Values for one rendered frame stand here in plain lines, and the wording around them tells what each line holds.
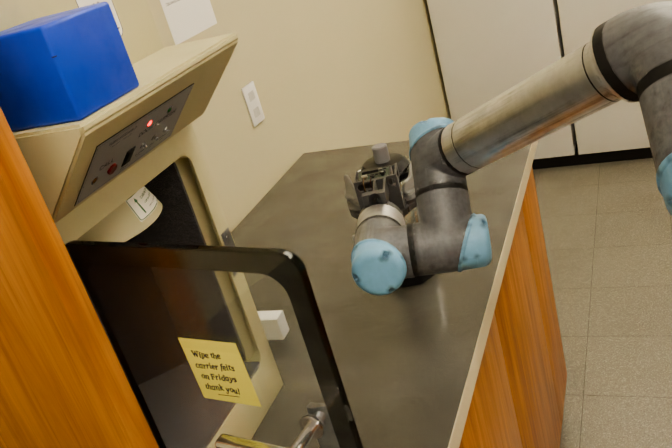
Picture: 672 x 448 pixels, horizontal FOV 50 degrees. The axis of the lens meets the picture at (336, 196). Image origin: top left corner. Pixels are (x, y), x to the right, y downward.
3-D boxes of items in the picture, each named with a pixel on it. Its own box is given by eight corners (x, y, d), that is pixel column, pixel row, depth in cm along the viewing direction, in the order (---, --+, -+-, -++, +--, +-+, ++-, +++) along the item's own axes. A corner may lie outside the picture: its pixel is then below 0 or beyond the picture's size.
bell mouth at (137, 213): (4, 267, 93) (-15, 230, 91) (89, 203, 107) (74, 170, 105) (111, 261, 85) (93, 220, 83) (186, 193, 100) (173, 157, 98)
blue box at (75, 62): (3, 134, 71) (-39, 45, 67) (69, 99, 79) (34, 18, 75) (81, 121, 66) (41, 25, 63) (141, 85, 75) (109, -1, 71)
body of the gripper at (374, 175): (398, 160, 120) (397, 190, 109) (409, 206, 123) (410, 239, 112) (353, 169, 121) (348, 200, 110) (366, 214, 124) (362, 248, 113)
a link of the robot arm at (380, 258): (415, 295, 98) (354, 303, 99) (414, 256, 108) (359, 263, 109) (406, 245, 95) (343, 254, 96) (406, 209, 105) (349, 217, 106)
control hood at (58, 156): (31, 230, 74) (-12, 140, 70) (190, 115, 100) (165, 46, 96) (119, 222, 69) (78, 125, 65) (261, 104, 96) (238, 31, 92)
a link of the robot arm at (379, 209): (410, 254, 108) (357, 264, 110) (410, 239, 112) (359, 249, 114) (399, 210, 105) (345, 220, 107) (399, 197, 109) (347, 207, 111)
